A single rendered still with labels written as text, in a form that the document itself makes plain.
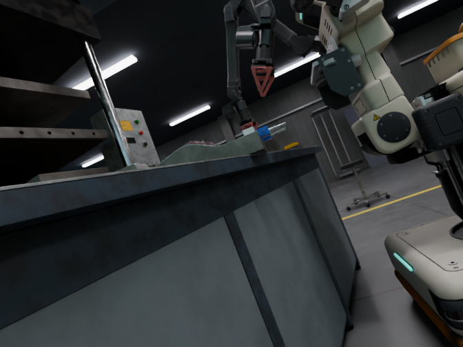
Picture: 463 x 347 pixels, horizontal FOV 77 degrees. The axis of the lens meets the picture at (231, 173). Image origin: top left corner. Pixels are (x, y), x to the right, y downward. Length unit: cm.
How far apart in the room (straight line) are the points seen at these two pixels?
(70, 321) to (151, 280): 13
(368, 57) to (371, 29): 9
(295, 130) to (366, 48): 829
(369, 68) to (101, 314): 109
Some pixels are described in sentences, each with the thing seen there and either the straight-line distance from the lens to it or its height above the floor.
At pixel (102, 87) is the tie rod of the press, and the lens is 180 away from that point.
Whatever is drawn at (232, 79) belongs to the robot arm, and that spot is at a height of 125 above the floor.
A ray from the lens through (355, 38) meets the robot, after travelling 122.
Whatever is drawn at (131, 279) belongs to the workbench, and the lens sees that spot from 47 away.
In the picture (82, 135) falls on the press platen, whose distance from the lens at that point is 164.
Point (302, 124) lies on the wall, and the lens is 946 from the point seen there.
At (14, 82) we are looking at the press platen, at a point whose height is 152.
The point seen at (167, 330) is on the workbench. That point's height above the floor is 56.
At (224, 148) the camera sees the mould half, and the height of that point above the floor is 84.
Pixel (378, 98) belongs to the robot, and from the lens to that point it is 114.
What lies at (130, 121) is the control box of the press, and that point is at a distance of 200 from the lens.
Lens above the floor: 71
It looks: 4 degrees up
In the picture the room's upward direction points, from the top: 21 degrees counter-clockwise
